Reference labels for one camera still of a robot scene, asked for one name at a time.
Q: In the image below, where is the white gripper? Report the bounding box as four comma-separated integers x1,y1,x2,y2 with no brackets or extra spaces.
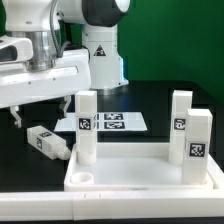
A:
0,49,91,128

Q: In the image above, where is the white desk top tray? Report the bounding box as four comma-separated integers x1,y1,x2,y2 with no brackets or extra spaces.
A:
64,142,214,192

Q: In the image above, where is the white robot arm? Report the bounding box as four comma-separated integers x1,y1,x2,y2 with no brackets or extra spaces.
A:
0,0,131,127

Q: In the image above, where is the white marker sheet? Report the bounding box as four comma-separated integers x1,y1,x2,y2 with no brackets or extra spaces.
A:
54,112,147,132

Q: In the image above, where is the white L-shaped fence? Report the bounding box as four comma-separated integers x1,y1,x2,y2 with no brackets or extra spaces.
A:
0,158,224,221

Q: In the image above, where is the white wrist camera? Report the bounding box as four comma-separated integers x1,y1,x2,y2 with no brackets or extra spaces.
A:
0,36,33,64

